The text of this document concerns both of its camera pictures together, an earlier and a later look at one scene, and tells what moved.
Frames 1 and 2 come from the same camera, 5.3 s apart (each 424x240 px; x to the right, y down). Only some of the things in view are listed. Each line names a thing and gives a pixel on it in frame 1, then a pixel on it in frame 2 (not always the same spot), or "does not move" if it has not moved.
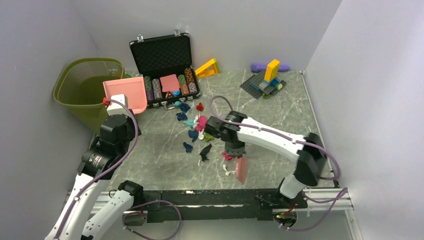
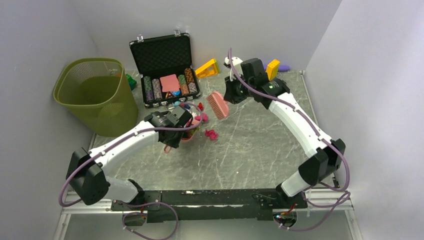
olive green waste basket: [79, 87] does not move
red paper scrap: [199, 107] does not move
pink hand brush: [241, 169] to [219, 105]
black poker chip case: [165, 63] does not move
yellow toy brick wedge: [210, 68] does not move
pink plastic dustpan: [134, 88] to [188, 134]
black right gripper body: [235, 148] to [238, 89]
